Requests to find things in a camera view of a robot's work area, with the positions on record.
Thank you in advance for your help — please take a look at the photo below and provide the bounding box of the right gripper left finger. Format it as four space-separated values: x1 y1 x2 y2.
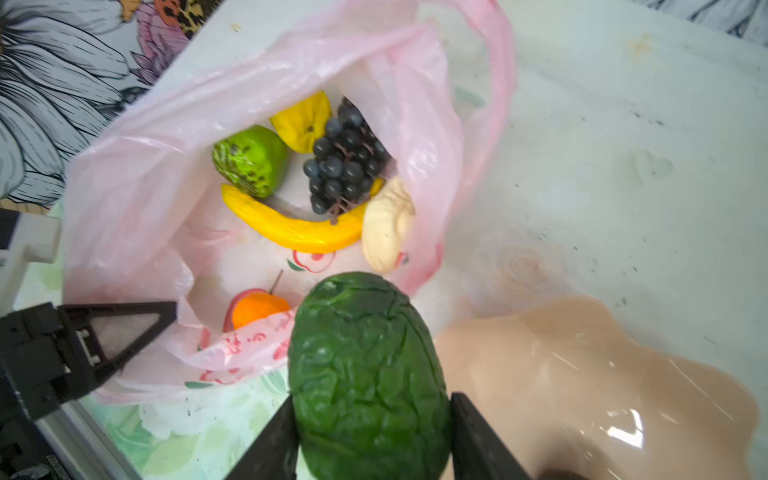
225 395 299 480

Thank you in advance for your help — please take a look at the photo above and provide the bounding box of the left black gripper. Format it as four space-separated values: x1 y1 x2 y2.
1 301 177 479

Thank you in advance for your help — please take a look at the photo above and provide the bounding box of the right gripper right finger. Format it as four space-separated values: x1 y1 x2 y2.
451 392 531 480

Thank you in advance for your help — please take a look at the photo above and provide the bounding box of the pink petal-shaped bowl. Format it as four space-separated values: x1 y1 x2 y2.
436 297 758 479

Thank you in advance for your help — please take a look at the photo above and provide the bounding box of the fake green lime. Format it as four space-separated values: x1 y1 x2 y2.
288 272 452 479

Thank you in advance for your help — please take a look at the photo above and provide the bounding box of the fake orange fruit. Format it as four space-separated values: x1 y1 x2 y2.
223 271 291 332

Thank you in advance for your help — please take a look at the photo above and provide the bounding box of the pink plastic bag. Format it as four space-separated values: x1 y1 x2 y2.
63 1 517 405

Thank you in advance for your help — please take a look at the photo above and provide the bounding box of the fake yellow banana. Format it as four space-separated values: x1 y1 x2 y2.
220 184 368 254

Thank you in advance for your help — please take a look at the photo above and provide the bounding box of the fake pale pear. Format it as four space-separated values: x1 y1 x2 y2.
361 176 415 274

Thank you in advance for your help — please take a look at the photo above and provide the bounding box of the fake green custard apple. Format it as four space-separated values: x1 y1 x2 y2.
212 125 289 199

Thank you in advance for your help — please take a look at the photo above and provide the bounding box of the fake yellow lemon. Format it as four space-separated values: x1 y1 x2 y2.
270 91 332 154

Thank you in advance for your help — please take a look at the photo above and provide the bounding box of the fake black grape bunch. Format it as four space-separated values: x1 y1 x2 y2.
303 97 392 224

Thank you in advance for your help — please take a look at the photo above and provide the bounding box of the left aluminium frame post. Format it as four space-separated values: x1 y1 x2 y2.
34 400 142 480

